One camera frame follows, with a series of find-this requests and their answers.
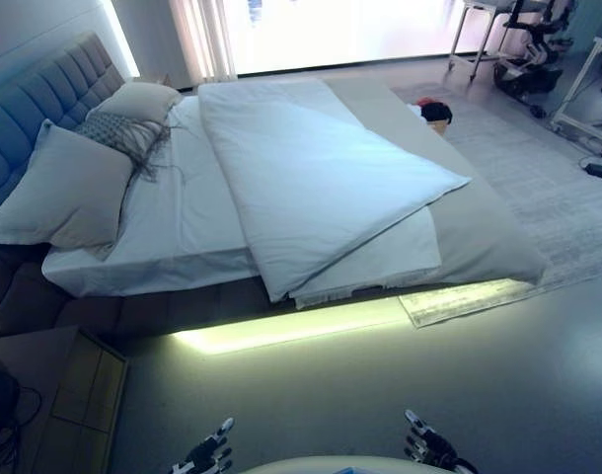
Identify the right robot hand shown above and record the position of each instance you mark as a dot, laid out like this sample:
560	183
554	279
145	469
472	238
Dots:
424	442

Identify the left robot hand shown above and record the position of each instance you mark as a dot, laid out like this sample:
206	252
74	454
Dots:
207	449

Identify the beige bed cover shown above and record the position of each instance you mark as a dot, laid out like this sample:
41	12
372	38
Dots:
483	222

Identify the white bed sheet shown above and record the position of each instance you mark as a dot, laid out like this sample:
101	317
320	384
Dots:
182	217

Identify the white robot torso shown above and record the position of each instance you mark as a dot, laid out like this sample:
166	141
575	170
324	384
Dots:
325	465

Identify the wooden nightstand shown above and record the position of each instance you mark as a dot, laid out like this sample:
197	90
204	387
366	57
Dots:
71	390

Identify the pale patterned rug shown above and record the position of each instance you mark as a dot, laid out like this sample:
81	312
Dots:
528	197

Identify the white duvet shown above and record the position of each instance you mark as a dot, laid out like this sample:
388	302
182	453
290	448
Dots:
325	187

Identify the large beige pillow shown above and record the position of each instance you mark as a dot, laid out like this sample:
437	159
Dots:
64	192

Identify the grey fringed cushion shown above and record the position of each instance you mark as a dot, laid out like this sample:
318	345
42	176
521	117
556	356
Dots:
126	135

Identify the wooden box with clothes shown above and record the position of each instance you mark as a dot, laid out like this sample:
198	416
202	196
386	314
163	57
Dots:
435	116

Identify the grey tufted headboard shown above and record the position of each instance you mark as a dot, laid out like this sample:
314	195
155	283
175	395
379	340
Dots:
39	108

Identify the white metal rack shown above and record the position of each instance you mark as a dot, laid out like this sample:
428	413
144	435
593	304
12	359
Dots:
584	94

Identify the black wheeled machine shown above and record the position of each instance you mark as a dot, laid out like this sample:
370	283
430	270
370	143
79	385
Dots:
533	49

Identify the sheer white curtain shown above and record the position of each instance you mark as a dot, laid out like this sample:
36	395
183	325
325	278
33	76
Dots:
200	39

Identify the dark bed frame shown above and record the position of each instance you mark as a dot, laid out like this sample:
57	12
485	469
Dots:
108	306

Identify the white metal table frame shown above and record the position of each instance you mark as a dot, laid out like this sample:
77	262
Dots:
474	37

